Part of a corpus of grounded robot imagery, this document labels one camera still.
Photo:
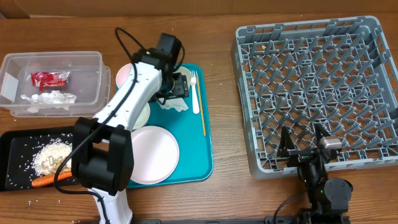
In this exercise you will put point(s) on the clear plastic bin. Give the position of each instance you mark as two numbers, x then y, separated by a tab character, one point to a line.
90	81

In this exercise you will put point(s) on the white bowl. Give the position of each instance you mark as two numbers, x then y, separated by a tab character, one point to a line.
143	117

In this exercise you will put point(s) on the wooden chopstick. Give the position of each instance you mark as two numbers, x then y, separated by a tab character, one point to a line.
200	105

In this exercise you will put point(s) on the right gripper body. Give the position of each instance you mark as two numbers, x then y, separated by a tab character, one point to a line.
301	157

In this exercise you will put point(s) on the pink bowl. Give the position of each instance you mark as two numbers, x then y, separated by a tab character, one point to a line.
122	74

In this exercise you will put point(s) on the red snack wrapper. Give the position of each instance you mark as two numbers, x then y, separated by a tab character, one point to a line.
43	80

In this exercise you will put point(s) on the rice and peanut scraps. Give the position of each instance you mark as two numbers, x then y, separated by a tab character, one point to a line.
50	157

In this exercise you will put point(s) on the large pink plate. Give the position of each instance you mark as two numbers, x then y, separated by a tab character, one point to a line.
156	155

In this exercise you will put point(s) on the grey dishwasher rack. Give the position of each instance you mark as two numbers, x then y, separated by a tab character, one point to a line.
337	73

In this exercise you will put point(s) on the orange carrot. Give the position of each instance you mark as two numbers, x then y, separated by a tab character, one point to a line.
49	179

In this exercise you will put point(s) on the white paper cup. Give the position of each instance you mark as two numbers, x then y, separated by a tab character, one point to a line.
186	72

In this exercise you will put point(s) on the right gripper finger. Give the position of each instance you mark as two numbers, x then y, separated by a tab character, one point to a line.
286	145
319	134

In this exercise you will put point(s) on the teal plastic tray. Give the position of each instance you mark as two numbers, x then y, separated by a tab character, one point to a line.
196	152

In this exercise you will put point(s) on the white napkin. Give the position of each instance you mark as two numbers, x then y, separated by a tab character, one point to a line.
177	103
54	99

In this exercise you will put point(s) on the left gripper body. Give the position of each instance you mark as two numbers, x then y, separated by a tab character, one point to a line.
180	89

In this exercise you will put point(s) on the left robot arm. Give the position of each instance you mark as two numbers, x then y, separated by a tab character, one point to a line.
102	156

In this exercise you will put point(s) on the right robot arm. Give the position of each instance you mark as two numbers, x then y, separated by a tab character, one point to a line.
328	198

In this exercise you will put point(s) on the white plastic fork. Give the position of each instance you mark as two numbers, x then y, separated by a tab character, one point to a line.
195	103

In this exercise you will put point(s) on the black plastic tray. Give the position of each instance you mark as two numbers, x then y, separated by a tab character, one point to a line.
18	149

